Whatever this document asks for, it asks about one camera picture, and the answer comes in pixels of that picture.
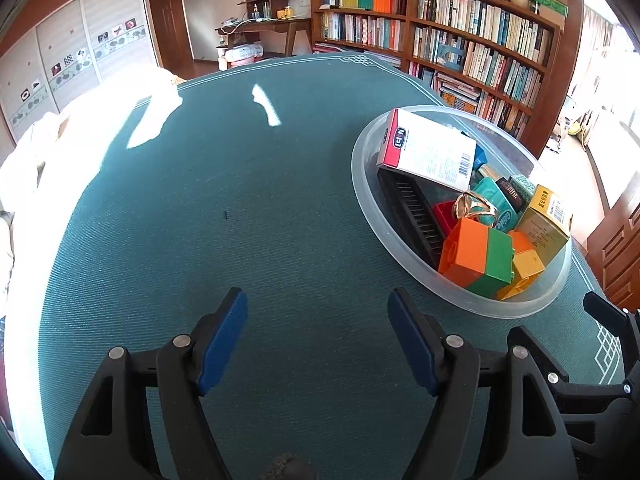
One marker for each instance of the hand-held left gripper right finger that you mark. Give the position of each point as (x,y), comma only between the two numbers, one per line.
(410,340)

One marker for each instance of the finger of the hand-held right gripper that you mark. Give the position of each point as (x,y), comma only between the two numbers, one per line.
(545,367)
(627,355)

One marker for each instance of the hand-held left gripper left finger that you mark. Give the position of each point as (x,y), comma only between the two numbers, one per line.
(222,345)

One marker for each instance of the orange and green toy block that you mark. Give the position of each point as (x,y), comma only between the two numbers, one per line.
(470,250)

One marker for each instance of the clear plastic bowl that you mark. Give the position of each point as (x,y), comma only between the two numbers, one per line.
(367,195)

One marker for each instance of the grey-green printed carton box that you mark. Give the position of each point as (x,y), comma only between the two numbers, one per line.
(525,185)

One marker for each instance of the white carton box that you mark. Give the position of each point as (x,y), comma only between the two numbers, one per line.
(430,152)

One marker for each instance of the blue toy block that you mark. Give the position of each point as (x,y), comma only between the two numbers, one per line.
(480,156)

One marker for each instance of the teal cloth desktop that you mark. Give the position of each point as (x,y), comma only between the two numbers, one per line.
(250,185)

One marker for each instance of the orange and yellow toy block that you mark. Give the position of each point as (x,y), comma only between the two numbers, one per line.
(527,265)

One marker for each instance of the brown wooden cabinet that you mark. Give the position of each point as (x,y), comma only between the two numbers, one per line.
(620,250)

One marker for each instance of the red toy block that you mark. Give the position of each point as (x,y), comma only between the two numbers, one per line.
(445,212)

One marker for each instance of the yellow carton box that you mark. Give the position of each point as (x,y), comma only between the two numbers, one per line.
(542,230)

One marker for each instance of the white bedding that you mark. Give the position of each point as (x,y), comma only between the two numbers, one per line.
(100,105)

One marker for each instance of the white soft packet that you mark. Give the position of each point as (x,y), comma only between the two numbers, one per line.
(245,51)

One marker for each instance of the wooden bookshelf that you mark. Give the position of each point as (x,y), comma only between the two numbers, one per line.
(407,25)

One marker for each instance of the brown wooden door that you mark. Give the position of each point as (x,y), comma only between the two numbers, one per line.
(172,25)

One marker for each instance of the wooden dressing desk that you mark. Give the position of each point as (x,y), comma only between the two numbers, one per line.
(280,24)

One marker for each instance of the rows of books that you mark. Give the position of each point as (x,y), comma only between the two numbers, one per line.
(450,10)

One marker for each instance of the white sliding door wardrobe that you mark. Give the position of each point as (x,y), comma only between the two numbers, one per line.
(65,45)

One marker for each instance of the brown cardboard box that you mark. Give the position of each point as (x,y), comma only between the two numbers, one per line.
(552,15)

